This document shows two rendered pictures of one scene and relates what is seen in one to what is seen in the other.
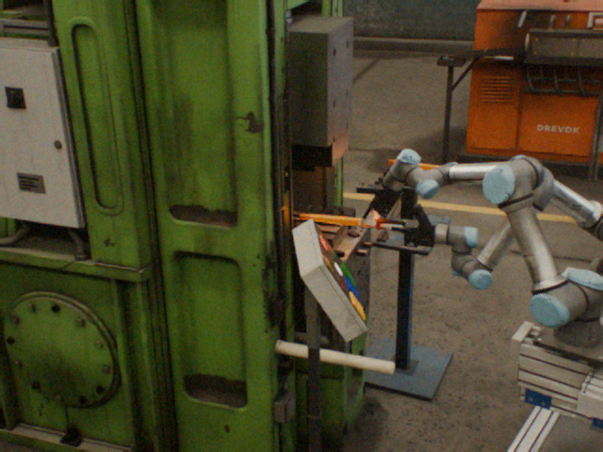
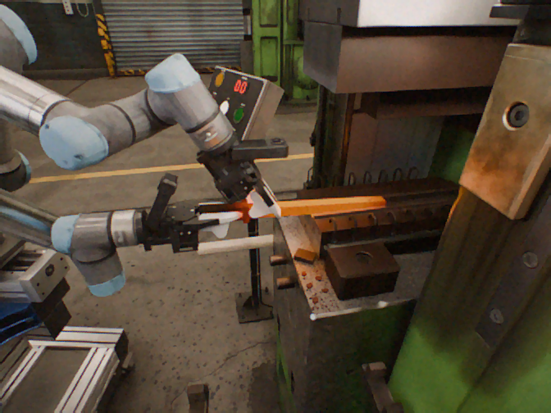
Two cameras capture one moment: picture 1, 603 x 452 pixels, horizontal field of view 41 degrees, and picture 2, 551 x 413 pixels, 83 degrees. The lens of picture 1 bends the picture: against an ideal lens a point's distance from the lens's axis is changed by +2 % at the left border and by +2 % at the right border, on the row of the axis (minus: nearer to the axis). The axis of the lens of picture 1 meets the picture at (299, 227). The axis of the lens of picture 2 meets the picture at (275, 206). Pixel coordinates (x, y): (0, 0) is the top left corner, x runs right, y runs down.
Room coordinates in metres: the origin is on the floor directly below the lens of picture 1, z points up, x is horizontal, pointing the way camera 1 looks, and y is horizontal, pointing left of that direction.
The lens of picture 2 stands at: (3.29, -0.55, 1.39)
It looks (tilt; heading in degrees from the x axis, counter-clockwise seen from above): 33 degrees down; 148
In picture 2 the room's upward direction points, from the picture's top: straight up
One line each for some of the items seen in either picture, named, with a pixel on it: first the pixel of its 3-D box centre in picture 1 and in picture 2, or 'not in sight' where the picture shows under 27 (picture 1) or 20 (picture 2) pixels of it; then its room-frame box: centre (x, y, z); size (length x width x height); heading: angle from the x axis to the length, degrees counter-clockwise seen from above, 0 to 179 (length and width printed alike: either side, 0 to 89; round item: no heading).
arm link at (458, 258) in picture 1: (463, 262); (99, 265); (2.64, -0.61, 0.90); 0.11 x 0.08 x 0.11; 14
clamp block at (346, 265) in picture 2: (339, 217); (361, 270); (2.99, -0.17, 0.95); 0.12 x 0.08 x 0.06; 69
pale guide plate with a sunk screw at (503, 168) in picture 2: not in sight; (516, 133); (3.14, -0.15, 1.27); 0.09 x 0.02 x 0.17; 159
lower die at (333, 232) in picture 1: (290, 227); (387, 209); (2.88, 0.04, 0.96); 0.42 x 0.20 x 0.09; 69
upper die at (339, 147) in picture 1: (288, 142); (424, 51); (2.88, 0.04, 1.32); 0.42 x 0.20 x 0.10; 69
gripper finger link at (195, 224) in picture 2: not in sight; (198, 220); (2.76, -0.41, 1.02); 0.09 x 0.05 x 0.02; 67
